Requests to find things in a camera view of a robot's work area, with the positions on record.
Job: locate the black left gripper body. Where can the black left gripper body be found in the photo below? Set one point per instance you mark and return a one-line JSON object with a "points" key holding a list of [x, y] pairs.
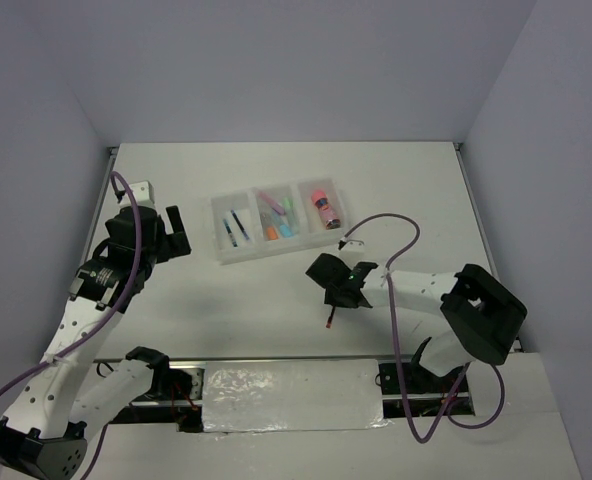
{"points": [[154, 253]]}

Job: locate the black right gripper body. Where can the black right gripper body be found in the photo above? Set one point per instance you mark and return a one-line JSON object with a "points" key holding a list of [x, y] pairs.
{"points": [[332, 299]]}

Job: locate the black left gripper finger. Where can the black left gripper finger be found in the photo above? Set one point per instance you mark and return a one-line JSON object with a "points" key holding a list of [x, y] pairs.
{"points": [[175, 219], [175, 245]]}

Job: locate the red pen refill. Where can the red pen refill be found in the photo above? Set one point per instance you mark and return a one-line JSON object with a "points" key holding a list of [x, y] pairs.
{"points": [[330, 318]]}

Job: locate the pink capped glue bottle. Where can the pink capped glue bottle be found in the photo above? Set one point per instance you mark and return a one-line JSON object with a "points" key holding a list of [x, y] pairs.
{"points": [[327, 211]]}

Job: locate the dark blue pen refill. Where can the dark blue pen refill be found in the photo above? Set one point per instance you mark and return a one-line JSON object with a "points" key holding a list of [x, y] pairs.
{"points": [[240, 225]]}

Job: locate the orange capped highlighter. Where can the orange capped highlighter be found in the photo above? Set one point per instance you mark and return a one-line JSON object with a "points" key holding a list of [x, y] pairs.
{"points": [[268, 227]]}

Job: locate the green capped highlighter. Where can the green capped highlighter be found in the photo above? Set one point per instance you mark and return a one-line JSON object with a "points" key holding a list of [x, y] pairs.
{"points": [[287, 205]]}

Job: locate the purple highlighter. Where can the purple highlighter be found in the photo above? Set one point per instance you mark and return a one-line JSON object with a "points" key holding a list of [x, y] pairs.
{"points": [[271, 202]]}

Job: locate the blue highlighter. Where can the blue highlighter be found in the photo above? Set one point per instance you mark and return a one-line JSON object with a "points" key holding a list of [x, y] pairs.
{"points": [[282, 225]]}

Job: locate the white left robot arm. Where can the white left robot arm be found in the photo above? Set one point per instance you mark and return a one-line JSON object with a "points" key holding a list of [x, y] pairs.
{"points": [[45, 432]]}

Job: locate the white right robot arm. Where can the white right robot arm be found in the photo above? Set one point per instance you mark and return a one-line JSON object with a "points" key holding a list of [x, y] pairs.
{"points": [[437, 355]]}

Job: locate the white three-compartment tray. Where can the white three-compartment tray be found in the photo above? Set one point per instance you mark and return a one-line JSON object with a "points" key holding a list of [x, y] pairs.
{"points": [[304, 222]]}

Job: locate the silver foil tape sheet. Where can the silver foil tape sheet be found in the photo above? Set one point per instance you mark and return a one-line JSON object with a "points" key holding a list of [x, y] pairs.
{"points": [[286, 396]]}

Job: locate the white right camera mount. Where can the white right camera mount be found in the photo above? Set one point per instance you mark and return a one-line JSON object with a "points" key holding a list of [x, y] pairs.
{"points": [[352, 252]]}

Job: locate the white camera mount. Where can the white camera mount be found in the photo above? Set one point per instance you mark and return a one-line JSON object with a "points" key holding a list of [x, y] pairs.
{"points": [[143, 193], [352, 252]]}

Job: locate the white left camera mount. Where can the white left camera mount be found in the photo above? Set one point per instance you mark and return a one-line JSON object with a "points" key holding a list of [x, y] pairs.
{"points": [[143, 193]]}

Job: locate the aluminium left table rail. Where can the aluminium left table rail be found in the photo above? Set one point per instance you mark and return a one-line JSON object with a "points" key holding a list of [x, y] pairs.
{"points": [[112, 154]]}

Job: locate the aluminium table edge rail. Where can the aluminium table edge rail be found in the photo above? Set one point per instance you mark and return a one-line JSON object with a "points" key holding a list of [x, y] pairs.
{"points": [[481, 225]]}

